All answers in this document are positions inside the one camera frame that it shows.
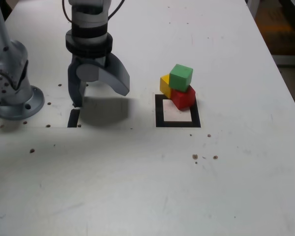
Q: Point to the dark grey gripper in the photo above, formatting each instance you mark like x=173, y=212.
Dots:
x=91, y=60

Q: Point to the yellow cube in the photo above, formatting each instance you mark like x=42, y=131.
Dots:
x=165, y=84

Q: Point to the green cube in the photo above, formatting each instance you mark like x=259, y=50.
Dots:
x=180, y=77

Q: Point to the red cube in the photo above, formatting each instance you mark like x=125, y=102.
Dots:
x=184, y=98

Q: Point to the black tape square outline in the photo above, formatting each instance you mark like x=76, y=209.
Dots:
x=159, y=115

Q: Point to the black tape strip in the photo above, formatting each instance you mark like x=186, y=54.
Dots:
x=73, y=119

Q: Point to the grey metal beam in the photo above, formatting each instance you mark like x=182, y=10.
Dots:
x=288, y=59

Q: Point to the grey metal post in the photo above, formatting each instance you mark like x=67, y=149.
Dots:
x=252, y=6

